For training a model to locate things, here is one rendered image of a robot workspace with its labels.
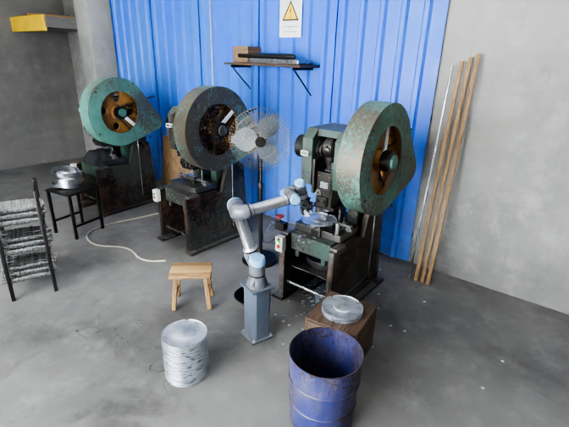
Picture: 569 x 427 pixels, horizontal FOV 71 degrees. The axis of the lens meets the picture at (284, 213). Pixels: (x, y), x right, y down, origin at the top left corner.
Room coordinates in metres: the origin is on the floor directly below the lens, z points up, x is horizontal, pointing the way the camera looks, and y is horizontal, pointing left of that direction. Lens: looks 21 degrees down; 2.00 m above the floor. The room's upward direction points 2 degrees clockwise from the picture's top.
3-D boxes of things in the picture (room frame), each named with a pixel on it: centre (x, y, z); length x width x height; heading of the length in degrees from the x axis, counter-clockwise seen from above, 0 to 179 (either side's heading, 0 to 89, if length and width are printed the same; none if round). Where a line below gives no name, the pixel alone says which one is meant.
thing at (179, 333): (2.11, 0.63, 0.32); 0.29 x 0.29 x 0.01
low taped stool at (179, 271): (2.93, 0.77, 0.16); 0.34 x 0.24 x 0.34; 96
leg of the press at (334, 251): (3.05, -0.66, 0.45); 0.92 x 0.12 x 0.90; 142
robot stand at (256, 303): (2.51, 0.19, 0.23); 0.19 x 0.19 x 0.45; 35
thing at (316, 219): (3.00, -0.28, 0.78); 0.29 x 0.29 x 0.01
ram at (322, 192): (3.07, -0.34, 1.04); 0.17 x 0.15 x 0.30; 142
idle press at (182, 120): (4.45, 0.78, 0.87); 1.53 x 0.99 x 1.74; 140
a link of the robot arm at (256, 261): (2.52, 0.19, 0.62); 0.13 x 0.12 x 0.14; 17
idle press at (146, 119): (5.48, 2.22, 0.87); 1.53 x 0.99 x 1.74; 145
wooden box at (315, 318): (2.35, -0.43, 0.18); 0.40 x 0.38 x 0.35; 149
